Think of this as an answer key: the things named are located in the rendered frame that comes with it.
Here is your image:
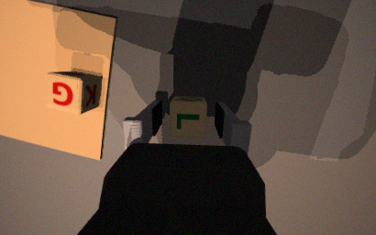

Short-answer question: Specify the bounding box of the orange flat mat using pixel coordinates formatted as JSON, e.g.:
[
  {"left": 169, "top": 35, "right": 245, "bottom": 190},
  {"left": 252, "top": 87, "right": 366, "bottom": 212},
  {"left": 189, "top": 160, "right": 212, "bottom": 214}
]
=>
[{"left": 0, "top": 0, "right": 117, "bottom": 160}]

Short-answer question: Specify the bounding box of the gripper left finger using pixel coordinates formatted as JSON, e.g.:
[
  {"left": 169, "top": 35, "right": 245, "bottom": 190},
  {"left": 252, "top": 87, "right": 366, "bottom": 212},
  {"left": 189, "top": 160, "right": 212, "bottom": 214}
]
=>
[{"left": 123, "top": 100, "right": 162, "bottom": 150}]

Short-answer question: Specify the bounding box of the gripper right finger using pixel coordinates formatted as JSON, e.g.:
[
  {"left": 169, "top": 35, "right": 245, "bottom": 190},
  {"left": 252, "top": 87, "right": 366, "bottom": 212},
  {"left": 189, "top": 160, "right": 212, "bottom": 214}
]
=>
[{"left": 215, "top": 103, "right": 252, "bottom": 155}]

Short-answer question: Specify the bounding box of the tan letter block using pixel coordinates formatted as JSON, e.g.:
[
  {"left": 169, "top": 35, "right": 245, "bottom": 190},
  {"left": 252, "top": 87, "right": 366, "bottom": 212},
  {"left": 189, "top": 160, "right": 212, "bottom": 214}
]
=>
[
  {"left": 170, "top": 96, "right": 207, "bottom": 138},
  {"left": 47, "top": 72, "right": 100, "bottom": 115}
]

